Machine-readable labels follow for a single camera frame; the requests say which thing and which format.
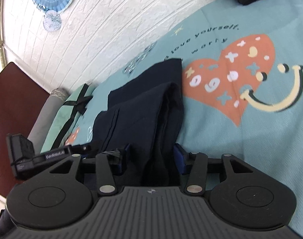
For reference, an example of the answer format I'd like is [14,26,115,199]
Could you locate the dark navy pants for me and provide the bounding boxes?
[80,58,184,188]

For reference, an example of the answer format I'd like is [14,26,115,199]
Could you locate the grey mattress edge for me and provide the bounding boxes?
[28,88,69,155]

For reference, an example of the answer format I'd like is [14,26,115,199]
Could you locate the dark red headboard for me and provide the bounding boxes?
[0,62,49,197]

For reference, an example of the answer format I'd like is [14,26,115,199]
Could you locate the green pillow with black ribbon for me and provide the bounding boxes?
[41,84,95,153]

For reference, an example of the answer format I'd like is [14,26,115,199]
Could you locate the teal printed bed sheet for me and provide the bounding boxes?
[68,0,303,236]

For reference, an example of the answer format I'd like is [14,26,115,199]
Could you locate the small white paper fan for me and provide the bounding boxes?
[43,10,62,32]

